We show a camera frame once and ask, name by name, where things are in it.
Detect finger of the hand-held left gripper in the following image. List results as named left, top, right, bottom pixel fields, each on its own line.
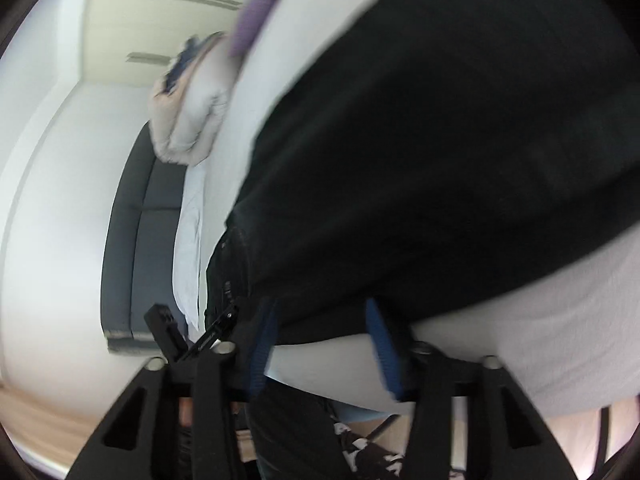
left=144, top=304, right=189, bottom=363

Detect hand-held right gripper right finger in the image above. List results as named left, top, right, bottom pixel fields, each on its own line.
left=364, top=297, right=576, bottom=480

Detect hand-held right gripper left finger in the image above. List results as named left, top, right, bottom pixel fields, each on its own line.
left=67, top=297, right=281, bottom=480

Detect black pants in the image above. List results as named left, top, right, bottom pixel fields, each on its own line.
left=205, top=0, right=636, bottom=480

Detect dark grey headboard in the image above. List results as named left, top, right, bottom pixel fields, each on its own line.
left=100, top=122, right=201, bottom=353

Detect white pillow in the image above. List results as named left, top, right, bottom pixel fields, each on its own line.
left=172, top=160, right=211, bottom=333

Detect black white patterned cloth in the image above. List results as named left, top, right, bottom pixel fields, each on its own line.
left=332, top=422, right=406, bottom=480

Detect bed with white sheet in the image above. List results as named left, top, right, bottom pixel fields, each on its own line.
left=172, top=0, right=640, bottom=421

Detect beige folded duvet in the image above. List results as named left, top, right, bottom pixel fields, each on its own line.
left=148, top=32, right=246, bottom=166

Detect blue-grey folded blanket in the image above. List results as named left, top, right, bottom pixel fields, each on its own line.
left=162, top=35, right=211, bottom=96

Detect cream wardrobe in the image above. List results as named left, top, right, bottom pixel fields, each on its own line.
left=82, top=0, right=271, bottom=86

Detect purple pillow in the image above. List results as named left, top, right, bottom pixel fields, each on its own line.
left=229, top=0, right=281, bottom=58

